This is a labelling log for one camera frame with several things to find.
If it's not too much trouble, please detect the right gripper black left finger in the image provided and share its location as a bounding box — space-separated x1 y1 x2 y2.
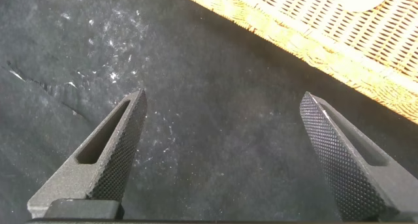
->
27 88 148 220

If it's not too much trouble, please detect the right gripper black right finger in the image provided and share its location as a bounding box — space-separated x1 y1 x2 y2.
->
299 91 418 222

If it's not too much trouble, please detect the wicker basket holding food items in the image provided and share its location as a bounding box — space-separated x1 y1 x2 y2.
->
178 0 418 125

